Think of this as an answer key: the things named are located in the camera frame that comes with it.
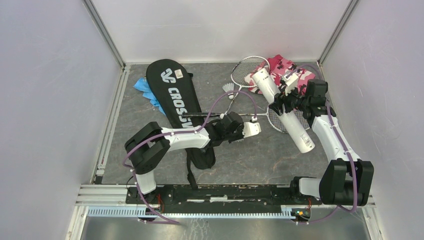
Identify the white racket upper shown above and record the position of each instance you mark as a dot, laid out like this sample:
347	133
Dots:
242	74

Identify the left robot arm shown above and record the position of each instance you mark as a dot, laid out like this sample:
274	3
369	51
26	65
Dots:
147	147

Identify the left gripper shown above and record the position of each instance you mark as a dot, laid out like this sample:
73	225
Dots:
241	127

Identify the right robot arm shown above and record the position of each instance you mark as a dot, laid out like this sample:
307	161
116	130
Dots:
347	179

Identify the shuttlecock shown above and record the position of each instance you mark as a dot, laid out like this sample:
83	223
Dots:
236	141
228	88

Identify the black racket bag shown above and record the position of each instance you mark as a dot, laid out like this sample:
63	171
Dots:
173	87

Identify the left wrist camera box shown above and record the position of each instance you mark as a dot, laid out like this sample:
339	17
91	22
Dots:
251	129

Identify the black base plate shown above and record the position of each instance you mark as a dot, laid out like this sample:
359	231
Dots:
226	199

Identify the white slotted cable duct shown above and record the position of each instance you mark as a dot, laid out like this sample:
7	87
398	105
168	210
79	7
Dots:
144	212

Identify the pink camouflage bag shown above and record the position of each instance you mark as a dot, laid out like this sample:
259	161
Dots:
280	66

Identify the white racket lower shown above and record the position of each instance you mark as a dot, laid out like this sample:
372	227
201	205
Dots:
272	118

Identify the white racket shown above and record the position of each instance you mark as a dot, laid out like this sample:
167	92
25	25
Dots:
242	74
272	118

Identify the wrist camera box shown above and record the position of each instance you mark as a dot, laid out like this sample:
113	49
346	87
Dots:
289	83
251	129

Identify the blue cloth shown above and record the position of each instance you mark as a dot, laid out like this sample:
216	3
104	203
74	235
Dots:
143	86

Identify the white shuttlecock tube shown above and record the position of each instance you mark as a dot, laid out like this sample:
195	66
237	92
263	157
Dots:
291	123

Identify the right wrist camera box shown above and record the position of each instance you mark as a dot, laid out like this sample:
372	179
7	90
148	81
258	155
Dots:
289	83

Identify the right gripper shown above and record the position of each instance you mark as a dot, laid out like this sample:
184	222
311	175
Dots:
279	100

